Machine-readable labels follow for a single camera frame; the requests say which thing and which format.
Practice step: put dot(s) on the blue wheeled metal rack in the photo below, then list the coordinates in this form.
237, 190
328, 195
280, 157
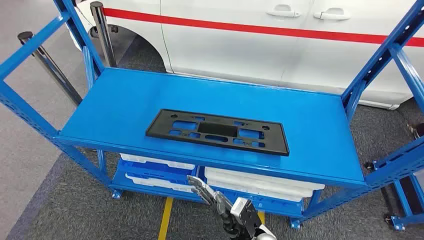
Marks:
402, 198

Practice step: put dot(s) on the small white plastic bin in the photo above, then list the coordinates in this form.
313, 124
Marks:
155, 161
155, 182

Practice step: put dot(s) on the small blue plastic bin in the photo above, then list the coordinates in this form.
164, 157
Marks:
149, 170

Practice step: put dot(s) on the blue metal shelf rack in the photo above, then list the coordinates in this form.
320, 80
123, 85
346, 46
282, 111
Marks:
232, 99

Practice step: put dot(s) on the white car red stripe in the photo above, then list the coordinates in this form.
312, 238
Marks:
232, 49

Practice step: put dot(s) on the black caster wheel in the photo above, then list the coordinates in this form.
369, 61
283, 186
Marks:
369, 166
388, 219

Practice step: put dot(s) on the black plastic panel part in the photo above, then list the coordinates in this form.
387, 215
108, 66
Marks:
218, 130

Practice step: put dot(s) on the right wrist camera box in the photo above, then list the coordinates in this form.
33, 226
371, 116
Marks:
246, 213

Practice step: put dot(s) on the large white plastic bin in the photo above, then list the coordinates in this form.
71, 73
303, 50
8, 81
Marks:
258, 177
265, 194

